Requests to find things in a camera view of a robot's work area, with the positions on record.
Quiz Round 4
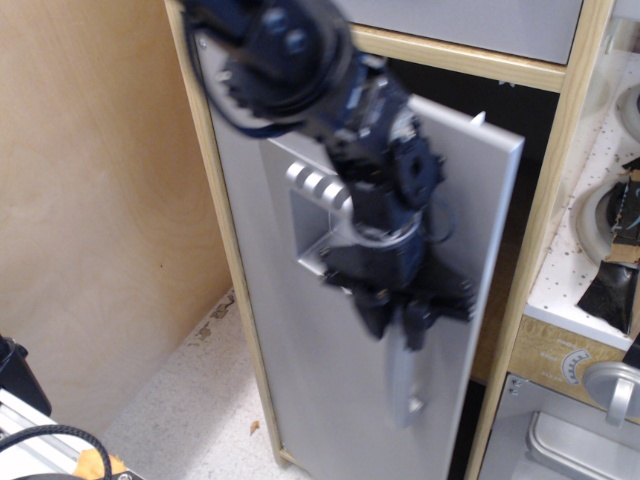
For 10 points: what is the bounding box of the silver fridge door handle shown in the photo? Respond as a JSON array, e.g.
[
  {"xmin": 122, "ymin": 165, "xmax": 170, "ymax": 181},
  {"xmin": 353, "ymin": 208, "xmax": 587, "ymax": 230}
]
[{"xmin": 386, "ymin": 330, "xmax": 425, "ymax": 429}]

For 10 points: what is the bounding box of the silver upper freezer door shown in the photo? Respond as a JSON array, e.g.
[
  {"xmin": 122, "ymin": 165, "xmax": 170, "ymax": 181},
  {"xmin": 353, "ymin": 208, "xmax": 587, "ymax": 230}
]
[{"xmin": 337, "ymin": 0, "xmax": 582, "ymax": 64}]

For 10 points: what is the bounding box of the wooden toy kitchen frame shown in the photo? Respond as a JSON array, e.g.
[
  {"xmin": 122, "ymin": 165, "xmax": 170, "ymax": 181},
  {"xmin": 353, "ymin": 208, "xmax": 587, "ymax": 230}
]
[{"xmin": 166, "ymin": 1, "xmax": 614, "ymax": 478}]

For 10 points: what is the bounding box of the silver oven knob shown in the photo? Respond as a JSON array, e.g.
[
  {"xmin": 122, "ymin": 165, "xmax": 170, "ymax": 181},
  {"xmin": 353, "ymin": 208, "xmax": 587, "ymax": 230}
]
[{"xmin": 583, "ymin": 362, "xmax": 639, "ymax": 428}]

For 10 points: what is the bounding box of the orange tape piece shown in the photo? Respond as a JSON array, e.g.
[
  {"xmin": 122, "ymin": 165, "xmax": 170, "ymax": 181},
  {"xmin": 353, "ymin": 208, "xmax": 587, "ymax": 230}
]
[{"xmin": 73, "ymin": 449, "xmax": 127, "ymax": 479}]

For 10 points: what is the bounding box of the silver oven door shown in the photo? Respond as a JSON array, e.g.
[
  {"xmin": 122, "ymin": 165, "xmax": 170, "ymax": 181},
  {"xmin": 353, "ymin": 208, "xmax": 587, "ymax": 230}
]
[{"xmin": 479, "ymin": 374, "xmax": 639, "ymax": 480}]

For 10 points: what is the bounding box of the upper grey burner ring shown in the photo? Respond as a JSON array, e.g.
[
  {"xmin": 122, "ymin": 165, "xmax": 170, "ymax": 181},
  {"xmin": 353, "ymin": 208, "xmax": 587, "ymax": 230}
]
[{"xmin": 613, "ymin": 82, "xmax": 640, "ymax": 136}]

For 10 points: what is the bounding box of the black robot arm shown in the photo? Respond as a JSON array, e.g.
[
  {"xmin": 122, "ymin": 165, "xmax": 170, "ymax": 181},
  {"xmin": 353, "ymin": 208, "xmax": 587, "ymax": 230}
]
[{"xmin": 181, "ymin": 1, "xmax": 473, "ymax": 351}]

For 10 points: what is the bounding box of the white speckled stove top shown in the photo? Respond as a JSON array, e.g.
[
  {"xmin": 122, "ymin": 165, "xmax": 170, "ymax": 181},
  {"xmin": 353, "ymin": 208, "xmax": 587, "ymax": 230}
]
[{"xmin": 524, "ymin": 14, "xmax": 640, "ymax": 351}]

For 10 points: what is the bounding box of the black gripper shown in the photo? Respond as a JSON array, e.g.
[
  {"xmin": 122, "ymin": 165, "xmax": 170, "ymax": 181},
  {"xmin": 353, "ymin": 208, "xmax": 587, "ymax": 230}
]
[{"xmin": 321, "ymin": 231, "xmax": 474, "ymax": 352}]

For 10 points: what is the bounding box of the grey stove burner ring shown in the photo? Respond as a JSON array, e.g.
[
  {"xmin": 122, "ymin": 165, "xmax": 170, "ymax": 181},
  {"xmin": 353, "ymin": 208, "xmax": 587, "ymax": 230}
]
[{"xmin": 574, "ymin": 179, "xmax": 640, "ymax": 266}]

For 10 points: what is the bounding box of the silver oven door handle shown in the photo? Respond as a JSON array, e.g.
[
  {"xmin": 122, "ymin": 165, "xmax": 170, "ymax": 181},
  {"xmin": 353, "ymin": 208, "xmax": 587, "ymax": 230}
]
[{"xmin": 526, "ymin": 412, "xmax": 639, "ymax": 479}]

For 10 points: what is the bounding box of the silver dispenser panel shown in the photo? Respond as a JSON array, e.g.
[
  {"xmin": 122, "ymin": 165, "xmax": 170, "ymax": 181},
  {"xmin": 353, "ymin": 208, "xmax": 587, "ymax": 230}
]
[{"xmin": 260, "ymin": 135, "xmax": 353, "ymax": 277}]

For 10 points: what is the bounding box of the black box lower left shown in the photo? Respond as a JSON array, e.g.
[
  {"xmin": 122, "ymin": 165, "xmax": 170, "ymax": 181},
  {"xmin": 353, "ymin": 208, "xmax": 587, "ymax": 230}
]
[{"xmin": 1, "ymin": 337, "xmax": 52, "ymax": 416}]

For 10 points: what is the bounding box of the silver fridge door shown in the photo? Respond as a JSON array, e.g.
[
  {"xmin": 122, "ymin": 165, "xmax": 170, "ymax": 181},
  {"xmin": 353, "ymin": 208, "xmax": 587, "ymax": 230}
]
[{"xmin": 212, "ymin": 60, "xmax": 524, "ymax": 479}]

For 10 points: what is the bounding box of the black braided cable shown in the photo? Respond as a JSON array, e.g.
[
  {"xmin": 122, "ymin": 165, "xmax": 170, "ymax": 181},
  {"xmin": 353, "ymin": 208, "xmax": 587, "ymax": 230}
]
[{"xmin": 0, "ymin": 423, "xmax": 114, "ymax": 480}]

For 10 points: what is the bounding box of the aluminium rail lower left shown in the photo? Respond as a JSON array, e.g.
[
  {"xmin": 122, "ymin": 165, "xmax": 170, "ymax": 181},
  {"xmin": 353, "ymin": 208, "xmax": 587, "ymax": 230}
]
[{"xmin": 0, "ymin": 387, "xmax": 96, "ymax": 480}]

